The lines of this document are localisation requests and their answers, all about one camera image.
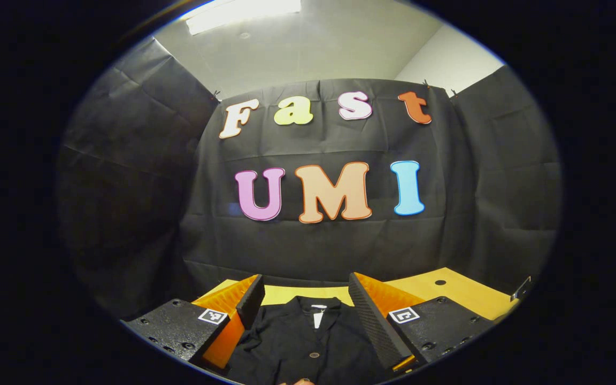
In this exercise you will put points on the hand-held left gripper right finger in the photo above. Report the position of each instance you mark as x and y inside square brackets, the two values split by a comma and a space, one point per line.
[375, 321]

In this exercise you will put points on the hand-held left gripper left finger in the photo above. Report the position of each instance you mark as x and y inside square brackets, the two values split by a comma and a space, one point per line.
[252, 302]

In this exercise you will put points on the black buttoned jacket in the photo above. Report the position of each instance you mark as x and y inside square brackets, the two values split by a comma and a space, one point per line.
[297, 342]

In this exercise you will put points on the black backdrop cloth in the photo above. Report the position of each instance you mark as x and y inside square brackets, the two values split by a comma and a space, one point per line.
[340, 246]

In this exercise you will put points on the ceiling light panel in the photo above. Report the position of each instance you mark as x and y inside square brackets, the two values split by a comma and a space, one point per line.
[244, 10]

